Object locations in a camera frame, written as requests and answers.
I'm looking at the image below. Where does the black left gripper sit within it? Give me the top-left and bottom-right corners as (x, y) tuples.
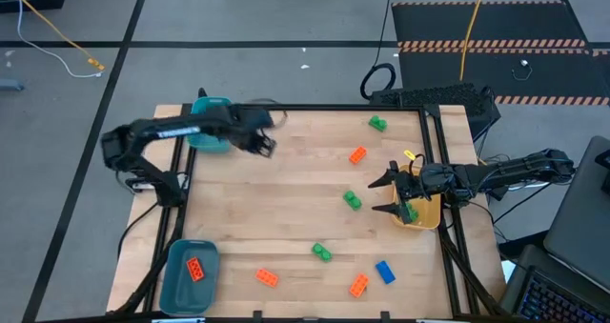
(228, 104), (278, 159)

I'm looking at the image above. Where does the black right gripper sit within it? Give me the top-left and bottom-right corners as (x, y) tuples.
(367, 160), (457, 222)

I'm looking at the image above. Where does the blue toy block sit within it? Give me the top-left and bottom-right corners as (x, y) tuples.
(375, 259), (397, 285)

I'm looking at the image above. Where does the yellow plastic bin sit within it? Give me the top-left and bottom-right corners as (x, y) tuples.
(390, 164), (442, 232)

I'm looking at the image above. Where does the orange toy block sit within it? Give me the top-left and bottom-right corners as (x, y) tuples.
(348, 273), (371, 299)
(254, 268), (280, 289)
(185, 256), (206, 283)
(348, 145), (369, 166)

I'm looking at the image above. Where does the teal plastic bin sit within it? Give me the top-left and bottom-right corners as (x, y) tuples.
(158, 238), (221, 317)
(186, 96), (234, 154)

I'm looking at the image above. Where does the black keyboard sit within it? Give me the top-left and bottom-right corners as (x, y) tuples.
(369, 82), (502, 141)

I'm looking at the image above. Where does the open laptop with keyboard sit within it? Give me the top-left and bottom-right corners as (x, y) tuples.
(498, 244), (610, 323)

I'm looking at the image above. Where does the closed gray laptop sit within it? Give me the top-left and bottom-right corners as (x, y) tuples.
(542, 135), (610, 293)

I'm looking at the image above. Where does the black mat with orange stripes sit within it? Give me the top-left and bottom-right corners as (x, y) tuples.
(390, 0), (610, 108)

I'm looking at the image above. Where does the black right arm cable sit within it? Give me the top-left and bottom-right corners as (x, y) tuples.
(476, 179), (573, 229)

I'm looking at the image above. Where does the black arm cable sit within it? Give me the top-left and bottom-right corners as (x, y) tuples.
(116, 201), (161, 262)
(476, 179), (573, 229)

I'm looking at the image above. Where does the black hanging cable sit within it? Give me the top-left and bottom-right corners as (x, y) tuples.
(359, 0), (397, 102)

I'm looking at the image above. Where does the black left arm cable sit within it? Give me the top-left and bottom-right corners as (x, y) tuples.
(116, 201), (161, 262)

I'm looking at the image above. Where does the yellow hanging cable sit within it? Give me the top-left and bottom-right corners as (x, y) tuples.
(458, 0), (490, 82)

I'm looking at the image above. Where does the yellow floor cable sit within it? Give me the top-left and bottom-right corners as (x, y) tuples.
(0, 0), (106, 71)

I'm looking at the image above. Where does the small white device with cord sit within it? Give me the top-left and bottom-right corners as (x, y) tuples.
(511, 58), (534, 82)

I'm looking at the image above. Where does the white floor cable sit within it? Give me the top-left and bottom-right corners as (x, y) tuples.
(11, 0), (104, 80)

